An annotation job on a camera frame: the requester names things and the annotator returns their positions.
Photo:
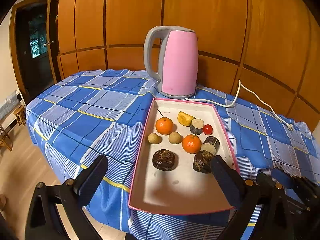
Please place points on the blue plaid tablecloth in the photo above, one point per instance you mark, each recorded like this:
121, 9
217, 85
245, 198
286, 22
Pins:
104, 112

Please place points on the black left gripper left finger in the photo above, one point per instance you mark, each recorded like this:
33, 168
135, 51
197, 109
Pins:
44, 221

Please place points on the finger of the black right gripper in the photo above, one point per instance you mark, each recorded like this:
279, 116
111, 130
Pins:
305, 189

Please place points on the small eggplant slice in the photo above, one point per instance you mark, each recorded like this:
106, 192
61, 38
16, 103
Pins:
196, 126

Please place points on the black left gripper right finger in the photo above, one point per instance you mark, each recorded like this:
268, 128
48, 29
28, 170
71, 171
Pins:
281, 217

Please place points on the red cherry tomato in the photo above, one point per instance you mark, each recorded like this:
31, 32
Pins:
208, 129

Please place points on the beige round longan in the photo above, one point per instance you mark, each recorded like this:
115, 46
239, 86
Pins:
154, 138

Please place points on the orange tangerine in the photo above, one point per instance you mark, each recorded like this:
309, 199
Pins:
191, 144
164, 125

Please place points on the dark brown mangosteen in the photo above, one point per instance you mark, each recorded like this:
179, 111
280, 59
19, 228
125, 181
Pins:
164, 160

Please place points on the yellow banana piece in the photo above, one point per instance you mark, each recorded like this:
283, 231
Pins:
185, 119

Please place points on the large eggplant slice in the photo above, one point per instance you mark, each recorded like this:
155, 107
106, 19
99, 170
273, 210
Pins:
211, 144

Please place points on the dark wooden door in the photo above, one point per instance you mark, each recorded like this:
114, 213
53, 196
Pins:
33, 47

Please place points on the wooden stool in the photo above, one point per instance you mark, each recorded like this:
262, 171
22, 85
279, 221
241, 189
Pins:
19, 114

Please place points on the pink white tray box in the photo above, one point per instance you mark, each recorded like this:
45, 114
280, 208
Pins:
181, 191

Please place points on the pink electric kettle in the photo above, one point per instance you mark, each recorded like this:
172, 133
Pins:
177, 63

